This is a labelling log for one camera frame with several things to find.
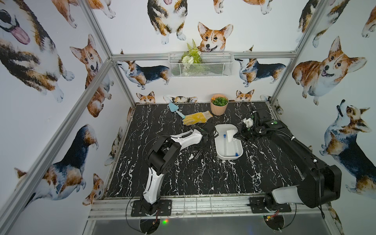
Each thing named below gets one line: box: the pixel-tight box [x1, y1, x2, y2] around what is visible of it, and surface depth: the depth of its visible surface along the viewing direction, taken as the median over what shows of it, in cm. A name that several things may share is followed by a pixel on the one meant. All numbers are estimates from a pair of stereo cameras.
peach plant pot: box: [210, 93, 229, 117], surface depth 109 cm
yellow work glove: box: [182, 110, 213, 126], surface depth 113 cm
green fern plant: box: [181, 39, 203, 75], surface depth 87 cm
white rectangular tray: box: [214, 123, 244, 160], surface depth 96 cm
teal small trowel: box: [168, 102, 186, 119], surface depth 119 cm
